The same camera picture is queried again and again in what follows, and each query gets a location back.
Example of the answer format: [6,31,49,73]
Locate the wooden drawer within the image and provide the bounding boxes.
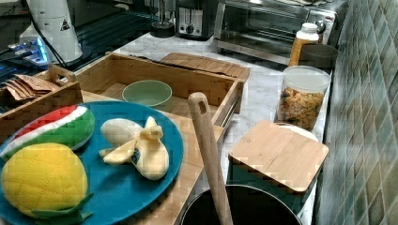
[73,52,245,128]

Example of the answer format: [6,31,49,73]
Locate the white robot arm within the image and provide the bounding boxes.
[20,0,83,63]

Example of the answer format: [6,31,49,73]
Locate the wooden spoon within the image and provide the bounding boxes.
[188,92,233,225]

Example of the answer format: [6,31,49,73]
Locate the wooden cutting board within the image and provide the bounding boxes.
[161,52,250,80]

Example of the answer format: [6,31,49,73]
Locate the green ceramic bowl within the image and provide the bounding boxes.
[122,80,173,112]

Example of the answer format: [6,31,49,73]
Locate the plush peeled banana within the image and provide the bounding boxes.
[99,116,169,180]

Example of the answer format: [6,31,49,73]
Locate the teal container with wooden lid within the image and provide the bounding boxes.
[227,120,329,214]

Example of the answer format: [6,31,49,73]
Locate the black toaster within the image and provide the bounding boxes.
[176,0,218,40]

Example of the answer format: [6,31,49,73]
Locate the black grinder jar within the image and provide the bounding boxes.
[150,0,175,38]

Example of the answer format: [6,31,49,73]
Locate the black utensil pot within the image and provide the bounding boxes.
[180,185,302,225]

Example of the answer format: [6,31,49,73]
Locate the clear pasta jar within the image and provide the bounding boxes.
[276,66,331,131]

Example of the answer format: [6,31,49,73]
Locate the silver toaster oven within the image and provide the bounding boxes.
[213,0,339,65]

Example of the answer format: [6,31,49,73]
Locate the blue plate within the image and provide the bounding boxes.
[77,101,184,225]

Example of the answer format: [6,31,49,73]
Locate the plush watermelon slice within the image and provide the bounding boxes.
[1,105,95,161]

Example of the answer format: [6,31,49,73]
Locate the dark grey cup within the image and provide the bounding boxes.
[298,44,338,74]

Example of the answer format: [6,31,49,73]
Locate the wooden tea bag box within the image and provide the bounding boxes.
[0,65,83,143]

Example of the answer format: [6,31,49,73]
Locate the white-capped spice bottle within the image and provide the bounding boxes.
[288,22,319,67]

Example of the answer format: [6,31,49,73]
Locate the plush yellow lemon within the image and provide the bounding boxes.
[1,143,93,225]

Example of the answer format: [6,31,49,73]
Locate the brown tea bag packets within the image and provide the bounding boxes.
[5,74,59,101]

